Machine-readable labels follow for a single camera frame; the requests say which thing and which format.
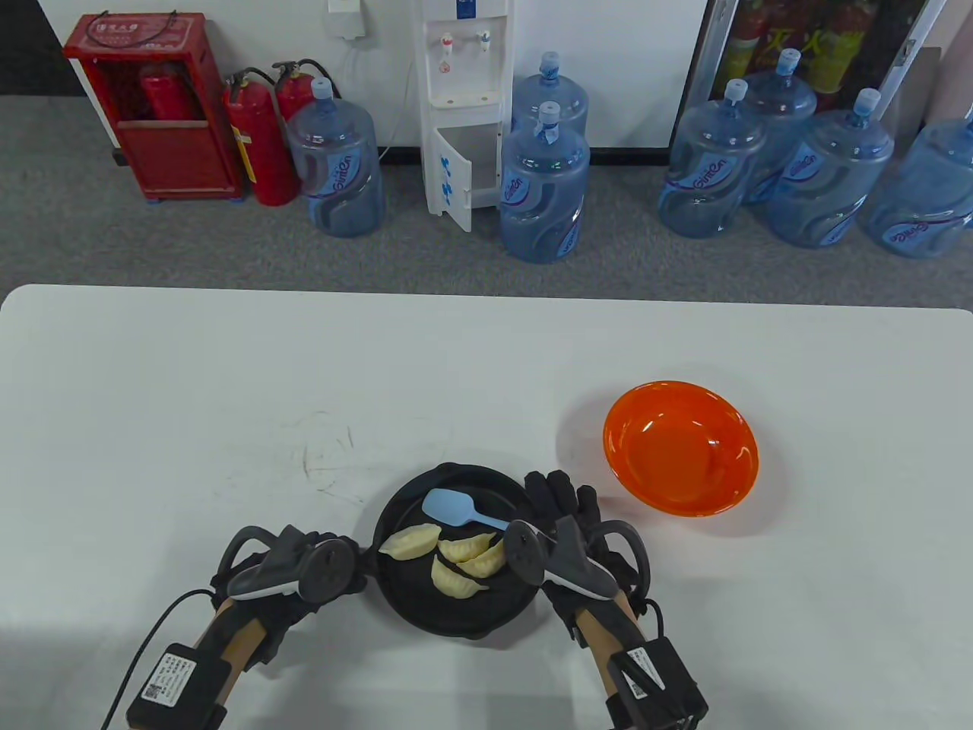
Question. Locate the person's left hand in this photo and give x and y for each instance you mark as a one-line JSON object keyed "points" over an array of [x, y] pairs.
{"points": [[304, 612]]}

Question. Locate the person's right hand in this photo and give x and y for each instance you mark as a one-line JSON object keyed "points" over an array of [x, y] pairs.
{"points": [[562, 494]]}

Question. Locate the pale yellow dumpling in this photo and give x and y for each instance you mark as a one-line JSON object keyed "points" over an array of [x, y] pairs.
{"points": [[456, 581], [410, 542], [466, 546], [490, 561]]}

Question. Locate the blue dessert shovel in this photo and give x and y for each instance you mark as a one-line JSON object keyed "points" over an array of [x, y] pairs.
{"points": [[448, 506]]}

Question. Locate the orange plastic bowl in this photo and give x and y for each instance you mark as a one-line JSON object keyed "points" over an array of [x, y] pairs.
{"points": [[684, 449]]}

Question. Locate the black frying pan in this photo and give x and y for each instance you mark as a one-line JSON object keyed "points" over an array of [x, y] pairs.
{"points": [[456, 616]]}

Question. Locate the person's right forearm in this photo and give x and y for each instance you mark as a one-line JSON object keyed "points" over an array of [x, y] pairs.
{"points": [[608, 639]]}

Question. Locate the person's left forearm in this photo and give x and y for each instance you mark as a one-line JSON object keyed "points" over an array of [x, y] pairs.
{"points": [[236, 639]]}

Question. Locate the row of blue water jugs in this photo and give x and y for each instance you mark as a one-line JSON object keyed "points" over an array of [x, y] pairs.
{"points": [[543, 190]]}

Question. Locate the white water dispenser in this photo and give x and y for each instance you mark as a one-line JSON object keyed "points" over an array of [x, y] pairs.
{"points": [[464, 84]]}

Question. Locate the red fire extinguisher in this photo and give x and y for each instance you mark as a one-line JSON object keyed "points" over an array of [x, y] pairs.
{"points": [[293, 95], [163, 99], [262, 152]]}

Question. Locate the red fire extinguisher cabinet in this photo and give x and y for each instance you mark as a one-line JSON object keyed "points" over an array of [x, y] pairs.
{"points": [[179, 160]]}

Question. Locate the fire safety poster board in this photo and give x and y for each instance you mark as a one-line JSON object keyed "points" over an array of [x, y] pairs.
{"points": [[836, 46]]}

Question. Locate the white wall adapter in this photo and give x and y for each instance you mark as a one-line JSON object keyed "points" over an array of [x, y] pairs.
{"points": [[346, 19]]}

